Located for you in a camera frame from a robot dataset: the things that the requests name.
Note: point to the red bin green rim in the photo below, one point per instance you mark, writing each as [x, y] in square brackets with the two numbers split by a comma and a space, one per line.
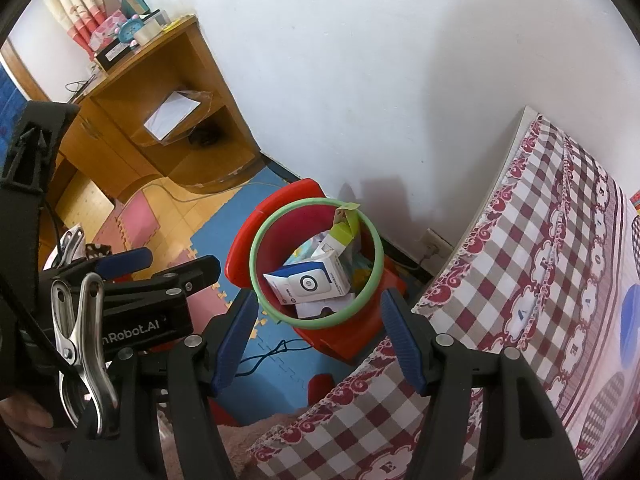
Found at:
[272, 245]

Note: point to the red plastic stool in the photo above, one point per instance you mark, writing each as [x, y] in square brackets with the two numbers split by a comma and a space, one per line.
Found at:
[295, 190]

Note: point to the polka dot cloth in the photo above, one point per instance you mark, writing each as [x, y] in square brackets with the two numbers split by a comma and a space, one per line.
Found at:
[97, 251]

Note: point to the pink foam floor mat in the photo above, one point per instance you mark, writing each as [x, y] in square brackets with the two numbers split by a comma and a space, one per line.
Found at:
[200, 300]
[125, 220]

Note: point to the black box white label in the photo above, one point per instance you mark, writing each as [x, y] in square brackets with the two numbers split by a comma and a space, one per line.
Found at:
[112, 55]

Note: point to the wall socket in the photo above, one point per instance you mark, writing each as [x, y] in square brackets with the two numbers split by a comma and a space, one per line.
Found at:
[436, 247]

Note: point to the pink tissue box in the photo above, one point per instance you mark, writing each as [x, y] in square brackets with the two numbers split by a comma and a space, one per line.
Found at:
[107, 27]

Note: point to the person's leg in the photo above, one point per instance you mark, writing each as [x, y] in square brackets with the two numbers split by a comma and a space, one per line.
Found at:
[245, 445]

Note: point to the clear tape roll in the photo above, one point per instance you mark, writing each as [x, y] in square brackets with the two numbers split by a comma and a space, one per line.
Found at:
[147, 35]

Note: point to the wooden desk cabinet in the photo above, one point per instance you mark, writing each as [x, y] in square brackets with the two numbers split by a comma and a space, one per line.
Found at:
[210, 90]

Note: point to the blue alarm clock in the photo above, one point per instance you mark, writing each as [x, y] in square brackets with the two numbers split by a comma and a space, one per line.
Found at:
[131, 30]

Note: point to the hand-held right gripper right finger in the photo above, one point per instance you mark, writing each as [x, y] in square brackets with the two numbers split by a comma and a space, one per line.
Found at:
[405, 345]

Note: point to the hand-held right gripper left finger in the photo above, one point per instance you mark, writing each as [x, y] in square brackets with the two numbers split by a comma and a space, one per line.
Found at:
[232, 345]

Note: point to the blue foam floor mat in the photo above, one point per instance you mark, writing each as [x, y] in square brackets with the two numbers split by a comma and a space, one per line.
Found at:
[250, 210]

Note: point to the white plastic lid tray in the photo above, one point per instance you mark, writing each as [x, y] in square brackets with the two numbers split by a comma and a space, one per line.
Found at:
[325, 310]

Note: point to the checked heart print bed sheet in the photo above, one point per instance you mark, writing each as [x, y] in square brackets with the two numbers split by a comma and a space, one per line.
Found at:
[525, 260]

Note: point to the cream curtain red hem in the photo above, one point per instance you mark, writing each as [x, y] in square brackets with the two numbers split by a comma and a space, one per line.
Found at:
[75, 0]

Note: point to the metal spring clip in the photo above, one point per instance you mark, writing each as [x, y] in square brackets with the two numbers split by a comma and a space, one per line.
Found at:
[72, 245]
[85, 355]

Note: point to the white blue device box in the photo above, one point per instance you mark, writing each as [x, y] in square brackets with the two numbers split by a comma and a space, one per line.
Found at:
[305, 282]

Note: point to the red slipper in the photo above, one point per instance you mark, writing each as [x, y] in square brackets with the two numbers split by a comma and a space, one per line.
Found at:
[220, 410]
[322, 385]

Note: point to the white paper plastic sleeve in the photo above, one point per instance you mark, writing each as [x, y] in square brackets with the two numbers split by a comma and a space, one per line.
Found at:
[170, 112]

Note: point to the yellow note pad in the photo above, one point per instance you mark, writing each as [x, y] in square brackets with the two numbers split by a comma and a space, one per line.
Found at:
[173, 24]

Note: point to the light wooden stool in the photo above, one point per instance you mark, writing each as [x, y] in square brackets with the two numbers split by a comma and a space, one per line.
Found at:
[85, 205]

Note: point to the clear plastic container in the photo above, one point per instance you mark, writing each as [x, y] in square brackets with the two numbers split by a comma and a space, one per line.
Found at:
[157, 16]

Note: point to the window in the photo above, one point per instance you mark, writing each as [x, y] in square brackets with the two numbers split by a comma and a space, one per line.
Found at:
[7, 95]

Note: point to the green white cardboard box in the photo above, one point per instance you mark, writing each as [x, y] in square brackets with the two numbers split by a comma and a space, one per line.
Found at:
[342, 240]

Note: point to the teal box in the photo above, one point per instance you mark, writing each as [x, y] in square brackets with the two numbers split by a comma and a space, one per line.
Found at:
[135, 2]

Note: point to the person's left hand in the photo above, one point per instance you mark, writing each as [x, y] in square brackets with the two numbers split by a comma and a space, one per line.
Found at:
[27, 412]

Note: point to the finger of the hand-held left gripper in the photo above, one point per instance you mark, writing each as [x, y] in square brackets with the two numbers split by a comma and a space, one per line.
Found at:
[127, 262]
[192, 272]

